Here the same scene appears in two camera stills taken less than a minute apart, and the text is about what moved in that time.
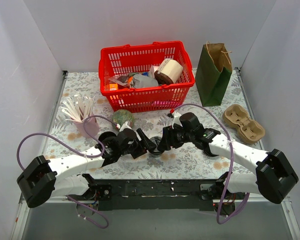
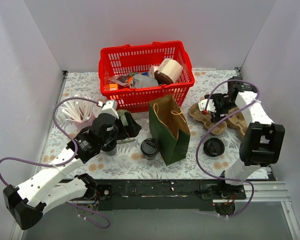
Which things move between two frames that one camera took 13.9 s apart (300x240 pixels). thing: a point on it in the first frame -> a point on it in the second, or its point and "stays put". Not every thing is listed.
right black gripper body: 169,139 -> 217,110
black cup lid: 155,150 stays put
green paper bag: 213,73 -> 168,130
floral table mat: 82,118 stays put
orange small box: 113,87 stays put
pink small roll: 153,69 stays put
